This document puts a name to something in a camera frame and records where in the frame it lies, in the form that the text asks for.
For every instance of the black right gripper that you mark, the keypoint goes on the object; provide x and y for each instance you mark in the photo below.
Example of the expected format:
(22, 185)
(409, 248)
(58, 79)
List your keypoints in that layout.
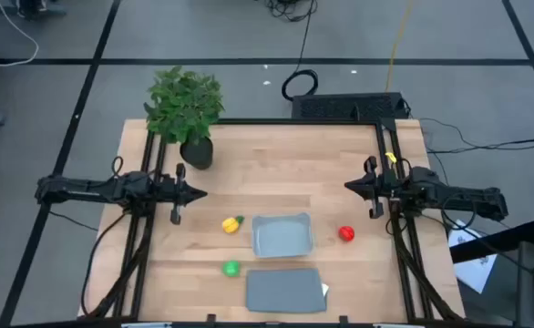
(378, 187)

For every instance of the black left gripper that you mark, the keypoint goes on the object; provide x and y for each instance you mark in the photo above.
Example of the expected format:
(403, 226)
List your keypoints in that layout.
(177, 191)

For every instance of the red toy tomato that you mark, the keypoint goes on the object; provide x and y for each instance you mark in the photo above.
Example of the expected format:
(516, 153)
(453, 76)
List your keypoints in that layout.
(346, 233)

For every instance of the yellow toy vegetable green stem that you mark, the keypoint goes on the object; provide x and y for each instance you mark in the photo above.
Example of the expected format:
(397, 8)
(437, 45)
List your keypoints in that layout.
(230, 225)

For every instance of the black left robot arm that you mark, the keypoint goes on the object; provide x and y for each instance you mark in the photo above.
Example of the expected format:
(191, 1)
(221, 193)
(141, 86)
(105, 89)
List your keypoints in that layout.
(75, 189)

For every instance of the yellow tag on right arm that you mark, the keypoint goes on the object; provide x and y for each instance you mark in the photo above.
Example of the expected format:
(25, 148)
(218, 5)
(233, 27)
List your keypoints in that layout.
(390, 157)

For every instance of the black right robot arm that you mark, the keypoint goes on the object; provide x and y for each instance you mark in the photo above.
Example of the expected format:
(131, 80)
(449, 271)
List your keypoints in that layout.
(467, 200)

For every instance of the grey plastic tupperware container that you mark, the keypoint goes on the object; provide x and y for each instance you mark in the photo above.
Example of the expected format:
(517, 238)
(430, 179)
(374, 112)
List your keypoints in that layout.
(281, 237)

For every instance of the grey tupperware lid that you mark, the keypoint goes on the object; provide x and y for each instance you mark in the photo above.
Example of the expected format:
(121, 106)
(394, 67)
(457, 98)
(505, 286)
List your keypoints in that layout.
(285, 290)

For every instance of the black plant pot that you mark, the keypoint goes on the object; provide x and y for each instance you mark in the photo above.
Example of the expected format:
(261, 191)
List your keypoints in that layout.
(198, 155)

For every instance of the black perforated computer case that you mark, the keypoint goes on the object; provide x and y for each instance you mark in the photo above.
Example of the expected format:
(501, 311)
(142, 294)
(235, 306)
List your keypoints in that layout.
(344, 106)

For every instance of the green leafy plant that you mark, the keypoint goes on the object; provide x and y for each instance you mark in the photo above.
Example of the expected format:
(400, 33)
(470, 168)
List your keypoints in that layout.
(182, 105)

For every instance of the white label tag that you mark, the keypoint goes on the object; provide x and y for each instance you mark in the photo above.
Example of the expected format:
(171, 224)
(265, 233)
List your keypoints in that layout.
(325, 289)

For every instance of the black table clamp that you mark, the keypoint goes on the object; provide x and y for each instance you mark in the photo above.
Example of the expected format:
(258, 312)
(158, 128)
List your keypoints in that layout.
(343, 319)
(211, 318)

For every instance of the white printed paper sheet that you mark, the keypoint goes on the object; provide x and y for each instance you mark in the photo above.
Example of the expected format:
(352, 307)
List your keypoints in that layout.
(474, 269)

